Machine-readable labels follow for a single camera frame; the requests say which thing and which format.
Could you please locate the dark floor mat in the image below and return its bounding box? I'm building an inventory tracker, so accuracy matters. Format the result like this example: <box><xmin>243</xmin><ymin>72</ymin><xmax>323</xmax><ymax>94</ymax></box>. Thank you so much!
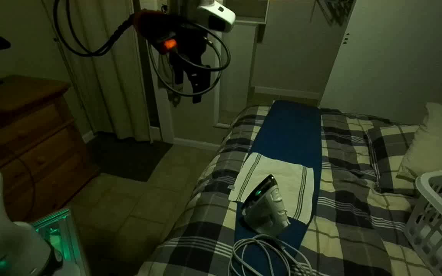
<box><xmin>87</xmin><ymin>131</ymin><xmax>174</xmax><ymax>184</ymax></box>

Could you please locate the green lit robot stand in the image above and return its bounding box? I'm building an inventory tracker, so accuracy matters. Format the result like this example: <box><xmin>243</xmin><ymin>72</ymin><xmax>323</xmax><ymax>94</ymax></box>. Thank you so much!
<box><xmin>27</xmin><ymin>206</ymin><xmax>91</xmax><ymax>276</ymax></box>

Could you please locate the cream pillow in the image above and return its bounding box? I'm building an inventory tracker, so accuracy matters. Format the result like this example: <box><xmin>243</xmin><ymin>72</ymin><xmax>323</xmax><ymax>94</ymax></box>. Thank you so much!
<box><xmin>395</xmin><ymin>100</ymin><xmax>442</xmax><ymax>184</ymax></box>

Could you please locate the plaid pillow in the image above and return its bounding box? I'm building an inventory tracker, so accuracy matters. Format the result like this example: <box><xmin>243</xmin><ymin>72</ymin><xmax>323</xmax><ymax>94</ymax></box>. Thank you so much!
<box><xmin>365</xmin><ymin>120</ymin><xmax>421</xmax><ymax>196</ymax></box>

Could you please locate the blue ironing mat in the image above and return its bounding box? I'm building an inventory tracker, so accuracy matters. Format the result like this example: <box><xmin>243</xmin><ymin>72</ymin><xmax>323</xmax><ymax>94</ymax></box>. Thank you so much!
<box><xmin>233</xmin><ymin>98</ymin><xmax>323</xmax><ymax>276</ymax></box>

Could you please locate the white striped towel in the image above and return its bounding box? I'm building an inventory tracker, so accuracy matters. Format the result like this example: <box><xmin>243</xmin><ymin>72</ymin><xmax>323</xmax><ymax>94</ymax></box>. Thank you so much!
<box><xmin>226</xmin><ymin>152</ymin><xmax>316</xmax><ymax>226</ymax></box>

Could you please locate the dark hanging wall decoration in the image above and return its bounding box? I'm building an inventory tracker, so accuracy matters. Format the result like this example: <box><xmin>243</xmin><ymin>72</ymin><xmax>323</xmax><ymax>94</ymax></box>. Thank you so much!
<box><xmin>309</xmin><ymin>0</ymin><xmax>358</xmax><ymax>28</ymax></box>

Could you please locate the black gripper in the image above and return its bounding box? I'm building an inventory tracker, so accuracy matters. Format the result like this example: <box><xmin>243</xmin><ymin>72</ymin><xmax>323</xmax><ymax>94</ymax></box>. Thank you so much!
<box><xmin>167</xmin><ymin>31</ymin><xmax>214</xmax><ymax>109</ymax></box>

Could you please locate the narrow white panel door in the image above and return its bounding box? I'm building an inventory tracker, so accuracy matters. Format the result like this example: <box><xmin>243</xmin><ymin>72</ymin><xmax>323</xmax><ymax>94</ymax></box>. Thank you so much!
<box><xmin>217</xmin><ymin>19</ymin><xmax>262</xmax><ymax>129</ymax></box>

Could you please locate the brown wooden dresser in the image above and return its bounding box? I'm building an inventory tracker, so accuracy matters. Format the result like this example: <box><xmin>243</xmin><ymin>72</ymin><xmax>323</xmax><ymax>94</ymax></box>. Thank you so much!
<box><xmin>0</xmin><ymin>75</ymin><xmax>99</xmax><ymax>224</ymax></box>

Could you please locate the large white door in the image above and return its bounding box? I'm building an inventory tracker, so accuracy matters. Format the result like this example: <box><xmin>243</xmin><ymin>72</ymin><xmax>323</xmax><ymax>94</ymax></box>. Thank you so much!
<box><xmin>317</xmin><ymin>0</ymin><xmax>442</xmax><ymax>127</ymax></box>

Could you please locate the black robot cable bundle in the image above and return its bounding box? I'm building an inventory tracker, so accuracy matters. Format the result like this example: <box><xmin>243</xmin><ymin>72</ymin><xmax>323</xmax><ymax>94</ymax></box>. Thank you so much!
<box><xmin>50</xmin><ymin>0</ymin><xmax>231</xmax><ymax>100</ymax></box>

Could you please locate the plaid bed comforter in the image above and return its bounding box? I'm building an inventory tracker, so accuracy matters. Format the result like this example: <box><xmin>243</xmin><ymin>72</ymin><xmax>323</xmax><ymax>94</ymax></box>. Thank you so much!
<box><xmin>134</xmin><ymin>104</ymin><xmax>437</xmax><ymax>276</ymax></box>

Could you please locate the white iron cable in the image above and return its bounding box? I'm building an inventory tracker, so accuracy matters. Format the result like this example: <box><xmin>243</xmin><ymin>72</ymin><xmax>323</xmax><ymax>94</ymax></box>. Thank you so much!
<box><xmin>230</xmin><ymin>233</ymin><xmax>319</xmax><ymax>276</ymax></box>

